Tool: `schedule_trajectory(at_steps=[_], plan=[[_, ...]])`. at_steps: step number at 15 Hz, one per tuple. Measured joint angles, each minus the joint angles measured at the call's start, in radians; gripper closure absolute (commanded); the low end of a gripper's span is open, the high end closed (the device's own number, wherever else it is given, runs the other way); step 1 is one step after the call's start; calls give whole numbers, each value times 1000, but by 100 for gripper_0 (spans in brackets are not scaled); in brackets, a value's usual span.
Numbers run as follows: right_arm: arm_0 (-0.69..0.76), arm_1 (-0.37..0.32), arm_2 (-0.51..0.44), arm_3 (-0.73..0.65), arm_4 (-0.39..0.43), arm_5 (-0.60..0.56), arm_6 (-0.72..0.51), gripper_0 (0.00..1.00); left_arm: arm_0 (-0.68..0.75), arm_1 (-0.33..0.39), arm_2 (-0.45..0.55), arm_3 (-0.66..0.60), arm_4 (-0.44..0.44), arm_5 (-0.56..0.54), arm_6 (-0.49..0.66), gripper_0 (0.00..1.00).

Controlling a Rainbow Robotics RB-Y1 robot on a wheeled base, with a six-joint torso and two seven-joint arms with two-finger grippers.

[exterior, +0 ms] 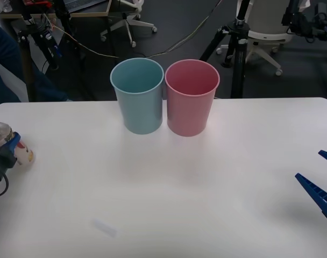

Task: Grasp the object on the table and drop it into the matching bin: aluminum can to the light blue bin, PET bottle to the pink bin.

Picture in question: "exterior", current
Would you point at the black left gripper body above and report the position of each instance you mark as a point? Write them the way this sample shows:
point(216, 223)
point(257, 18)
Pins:
point(2, 160)

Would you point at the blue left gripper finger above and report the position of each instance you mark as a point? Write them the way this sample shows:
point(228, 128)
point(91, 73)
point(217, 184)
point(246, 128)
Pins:
point(14, 139)

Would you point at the clear bottle with red cap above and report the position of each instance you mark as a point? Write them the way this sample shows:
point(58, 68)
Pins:
point(23, 154)

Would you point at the black robot arm with hand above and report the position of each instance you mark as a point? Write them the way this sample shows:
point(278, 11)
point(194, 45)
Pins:
point(300, 24)

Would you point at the pale blue plastic bin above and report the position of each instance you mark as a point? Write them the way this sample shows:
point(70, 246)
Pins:
point(140, 107)

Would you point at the small clear bottle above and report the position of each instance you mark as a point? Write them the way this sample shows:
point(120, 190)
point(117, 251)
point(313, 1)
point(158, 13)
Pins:
point(7, 6)

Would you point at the white office chair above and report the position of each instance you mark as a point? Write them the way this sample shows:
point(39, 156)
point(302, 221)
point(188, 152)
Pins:
point(128, 22)
point(268, 35)

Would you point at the pink plastic bin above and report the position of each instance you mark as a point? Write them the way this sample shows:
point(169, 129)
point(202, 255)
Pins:
point(189, 113)

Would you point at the grey laptop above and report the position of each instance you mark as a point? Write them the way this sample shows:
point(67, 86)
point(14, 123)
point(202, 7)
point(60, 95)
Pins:
point(80, 4)

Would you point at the black desk with wooden edge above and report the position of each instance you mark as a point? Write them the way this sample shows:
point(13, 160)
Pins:
point(96, 12)

